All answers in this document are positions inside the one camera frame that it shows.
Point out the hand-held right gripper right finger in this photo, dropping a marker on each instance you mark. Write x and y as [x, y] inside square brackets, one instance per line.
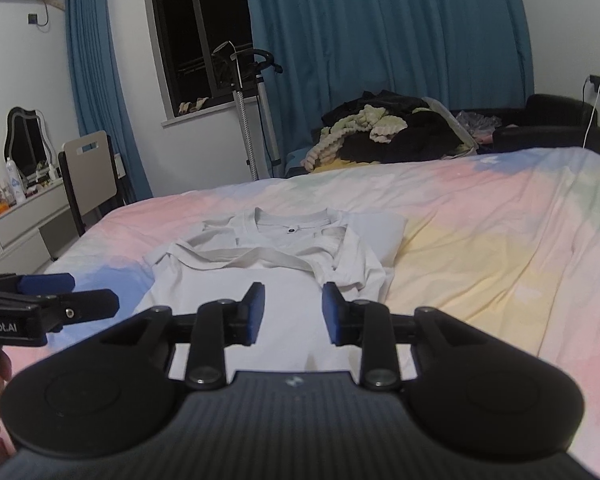
[332, 315]

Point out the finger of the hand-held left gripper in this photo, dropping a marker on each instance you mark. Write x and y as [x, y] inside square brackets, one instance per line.
[87, 305]
[50, 282]

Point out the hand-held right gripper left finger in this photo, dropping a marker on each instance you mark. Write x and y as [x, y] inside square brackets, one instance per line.
[256, 310]

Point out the white t-shirt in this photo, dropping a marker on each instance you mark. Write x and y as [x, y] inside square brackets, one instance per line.
[280, 280]

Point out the pile of dark clothes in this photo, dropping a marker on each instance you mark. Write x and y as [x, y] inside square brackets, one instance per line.
[425, 137]

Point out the white dresser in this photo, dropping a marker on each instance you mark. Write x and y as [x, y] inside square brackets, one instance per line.
[25, 225]

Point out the white spray bottle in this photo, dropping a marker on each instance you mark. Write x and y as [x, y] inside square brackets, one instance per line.
[16, 185]

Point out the ornate black framed mirror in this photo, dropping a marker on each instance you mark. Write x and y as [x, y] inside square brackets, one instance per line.
[27, 140]

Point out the yellow cloth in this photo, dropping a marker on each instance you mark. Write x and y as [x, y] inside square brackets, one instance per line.
[337, 164]

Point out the pastel tie-dye blanket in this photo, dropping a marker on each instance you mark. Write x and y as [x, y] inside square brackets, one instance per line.
[480, 220]

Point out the garment steamer stand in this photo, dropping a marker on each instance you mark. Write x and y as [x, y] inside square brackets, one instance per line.
[247, 125]

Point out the fluffy cream green garment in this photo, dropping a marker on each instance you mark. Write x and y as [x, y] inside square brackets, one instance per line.
[360, 122]

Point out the narrow blue curtain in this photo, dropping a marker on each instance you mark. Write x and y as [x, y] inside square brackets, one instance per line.
[102, 85]

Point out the socks on window sill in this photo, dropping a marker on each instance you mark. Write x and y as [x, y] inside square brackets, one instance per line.
[192, 106]

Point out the clear plastic bag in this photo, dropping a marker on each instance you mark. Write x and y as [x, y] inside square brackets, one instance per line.
[477, 124]

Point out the wide blue curtain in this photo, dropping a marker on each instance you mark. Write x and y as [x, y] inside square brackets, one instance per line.
[380, 25]

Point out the window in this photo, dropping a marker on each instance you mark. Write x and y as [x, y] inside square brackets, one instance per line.
[190, 20]

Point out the black sofa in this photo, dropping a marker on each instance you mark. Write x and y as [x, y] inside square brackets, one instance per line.
[555, 110]

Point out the cream chair with dark frame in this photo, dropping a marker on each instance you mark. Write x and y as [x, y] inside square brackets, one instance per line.
[90, 180]

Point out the small black wall socket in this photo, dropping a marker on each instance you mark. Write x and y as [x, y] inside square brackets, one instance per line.
[34, 18]

